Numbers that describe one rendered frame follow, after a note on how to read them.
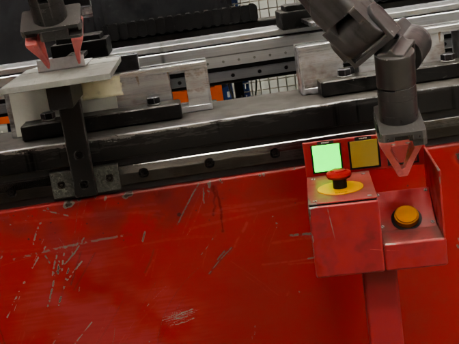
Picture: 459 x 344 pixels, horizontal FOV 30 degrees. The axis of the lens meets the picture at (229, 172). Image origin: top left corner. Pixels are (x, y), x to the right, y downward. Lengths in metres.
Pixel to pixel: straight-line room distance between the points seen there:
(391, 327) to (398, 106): 0.38
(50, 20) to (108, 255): 0.44
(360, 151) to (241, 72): 0.56
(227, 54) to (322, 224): 0.71
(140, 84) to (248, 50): 0.35
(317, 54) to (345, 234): 0.47
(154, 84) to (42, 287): 0.43
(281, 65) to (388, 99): 0.70
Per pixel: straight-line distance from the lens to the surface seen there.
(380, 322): 1.42
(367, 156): 1.43
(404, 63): 1.23
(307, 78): 1.67
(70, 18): 1.50
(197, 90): 1.65
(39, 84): 1.42
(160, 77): 1.65
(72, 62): 1.57
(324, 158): 1.43
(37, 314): 1.67
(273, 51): 1.92
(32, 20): 1.52
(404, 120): 1.27
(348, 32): 1.23
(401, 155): 1.44
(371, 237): 1.31
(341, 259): 1.32
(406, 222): 1.37
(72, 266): 1.62
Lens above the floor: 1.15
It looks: 14 degrees down
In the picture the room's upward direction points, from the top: 8 degrees counter-clockwise
